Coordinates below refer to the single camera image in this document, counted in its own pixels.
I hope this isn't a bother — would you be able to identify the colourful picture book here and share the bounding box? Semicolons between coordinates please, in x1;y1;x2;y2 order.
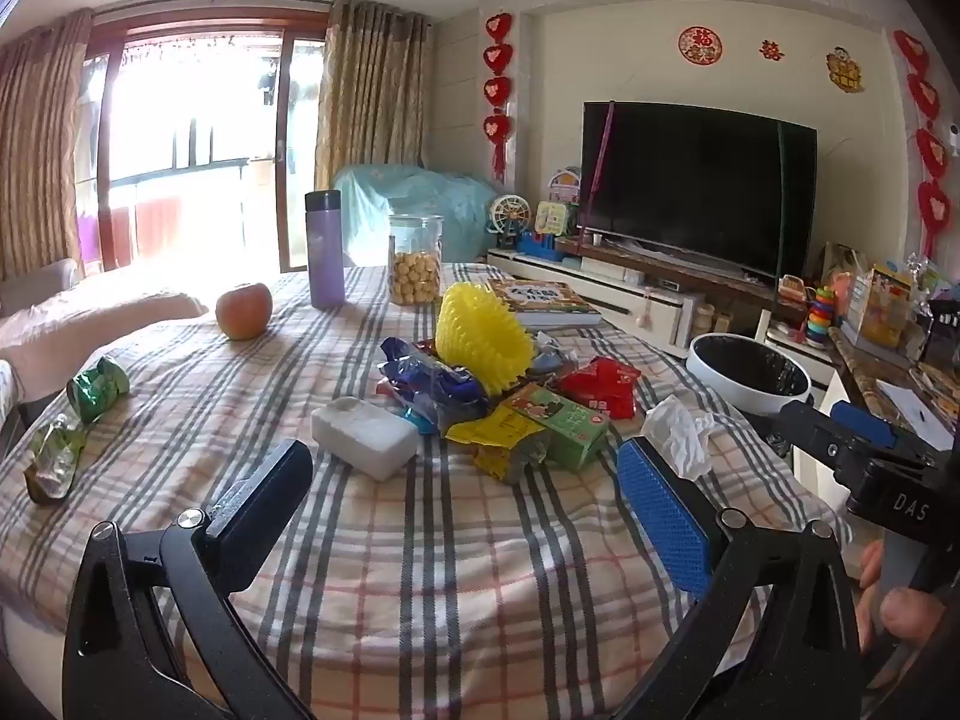
486;279;603;329

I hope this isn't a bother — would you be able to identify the white paper sheet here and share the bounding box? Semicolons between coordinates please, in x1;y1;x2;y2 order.
876;379;959;452

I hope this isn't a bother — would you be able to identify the apple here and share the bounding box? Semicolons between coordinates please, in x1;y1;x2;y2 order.
215;283;273;341

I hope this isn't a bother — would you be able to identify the white tissue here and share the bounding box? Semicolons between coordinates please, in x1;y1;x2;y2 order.
640;394;713;481

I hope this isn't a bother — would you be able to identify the clear green snack wrapper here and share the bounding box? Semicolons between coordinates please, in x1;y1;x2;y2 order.
22;420;87;503

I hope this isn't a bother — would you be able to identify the cartoon wall sticker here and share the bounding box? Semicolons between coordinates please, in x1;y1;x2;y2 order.
827;47;865;93

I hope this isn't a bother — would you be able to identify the green thin rod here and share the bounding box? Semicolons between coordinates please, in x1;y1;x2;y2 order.
775;120;786;310

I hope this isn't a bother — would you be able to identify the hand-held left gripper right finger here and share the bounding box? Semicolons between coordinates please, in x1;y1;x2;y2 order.
615;435;863;720

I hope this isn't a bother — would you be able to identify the red heart hanging decoration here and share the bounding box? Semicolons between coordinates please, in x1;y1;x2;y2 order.
892;30;955;256
482;11;518;181

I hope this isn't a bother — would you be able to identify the yellow wrapper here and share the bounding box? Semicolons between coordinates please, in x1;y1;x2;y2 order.
444;403;552;485

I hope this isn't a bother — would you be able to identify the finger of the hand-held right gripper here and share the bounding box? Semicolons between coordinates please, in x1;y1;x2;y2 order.
765;399;863;475
829;400;960;466

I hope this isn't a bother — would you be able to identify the blue snack wrapper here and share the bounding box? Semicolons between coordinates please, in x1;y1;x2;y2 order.
375;336;490;436

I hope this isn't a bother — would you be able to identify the plaid tablecloth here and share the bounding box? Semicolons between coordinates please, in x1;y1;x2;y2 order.
0;262;852;720

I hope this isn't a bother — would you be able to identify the yellow box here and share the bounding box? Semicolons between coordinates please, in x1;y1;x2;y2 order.
844;264;914;350

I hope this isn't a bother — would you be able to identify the round red wall sticker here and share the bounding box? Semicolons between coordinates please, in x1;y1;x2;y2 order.
679;26;725;65

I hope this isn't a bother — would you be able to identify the green carton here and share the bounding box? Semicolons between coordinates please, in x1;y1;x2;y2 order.
501;382;610;473

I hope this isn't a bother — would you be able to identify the yellow foam fruit net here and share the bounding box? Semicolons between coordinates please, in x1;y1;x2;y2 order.
435;283;535;397

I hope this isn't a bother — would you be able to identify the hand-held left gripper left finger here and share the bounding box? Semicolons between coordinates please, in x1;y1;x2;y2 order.
62;439;314;720

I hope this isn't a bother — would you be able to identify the white foam block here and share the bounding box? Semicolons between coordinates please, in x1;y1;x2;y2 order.
310;396;419;482

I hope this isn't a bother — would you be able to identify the sofa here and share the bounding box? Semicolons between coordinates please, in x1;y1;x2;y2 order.
0;259;211;428

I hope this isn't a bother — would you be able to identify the pink thin rod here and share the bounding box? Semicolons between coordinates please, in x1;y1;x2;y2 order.
583;101;617;235

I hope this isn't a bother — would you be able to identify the person's right hand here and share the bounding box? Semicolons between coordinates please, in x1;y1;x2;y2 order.
855;540;952;653

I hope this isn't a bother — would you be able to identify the colourful toy board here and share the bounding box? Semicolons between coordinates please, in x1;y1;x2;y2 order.
532;201;571;237

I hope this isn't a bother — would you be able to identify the stacking ring toy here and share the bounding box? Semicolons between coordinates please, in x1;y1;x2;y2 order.
801;286;838;347

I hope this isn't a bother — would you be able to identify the marble top cabinet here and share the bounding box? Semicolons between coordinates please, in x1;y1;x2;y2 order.
821;326;960;481

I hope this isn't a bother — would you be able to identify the red carton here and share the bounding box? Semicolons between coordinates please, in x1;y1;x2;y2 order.
556;356;640;421

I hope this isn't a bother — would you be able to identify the white trash bin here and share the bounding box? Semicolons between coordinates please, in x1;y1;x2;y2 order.
686;331;817;458

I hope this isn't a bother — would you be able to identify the wooden sliding door frame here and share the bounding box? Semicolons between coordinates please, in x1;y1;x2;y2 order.
81;11;332;275

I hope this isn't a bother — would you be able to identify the purple thermos bottle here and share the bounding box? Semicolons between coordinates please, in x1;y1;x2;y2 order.
304;190;346;310

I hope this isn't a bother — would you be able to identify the beige curtain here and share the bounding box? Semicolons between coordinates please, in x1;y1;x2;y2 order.
313;0;432;188
0;7;95;282

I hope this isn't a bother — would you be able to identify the white TV cabinet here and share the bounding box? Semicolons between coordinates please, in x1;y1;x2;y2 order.
487;236;837;391

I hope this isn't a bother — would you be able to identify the ferris wheel toy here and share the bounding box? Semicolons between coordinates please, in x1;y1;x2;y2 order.
486;195;532;248

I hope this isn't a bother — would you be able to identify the clear cookie jar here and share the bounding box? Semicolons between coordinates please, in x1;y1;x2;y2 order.
388;214;444;307

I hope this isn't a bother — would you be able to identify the black television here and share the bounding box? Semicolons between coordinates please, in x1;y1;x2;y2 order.
579;100;818;282

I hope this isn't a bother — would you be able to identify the teal covered furniture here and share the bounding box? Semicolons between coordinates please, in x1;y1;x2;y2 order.
332;163;511;262

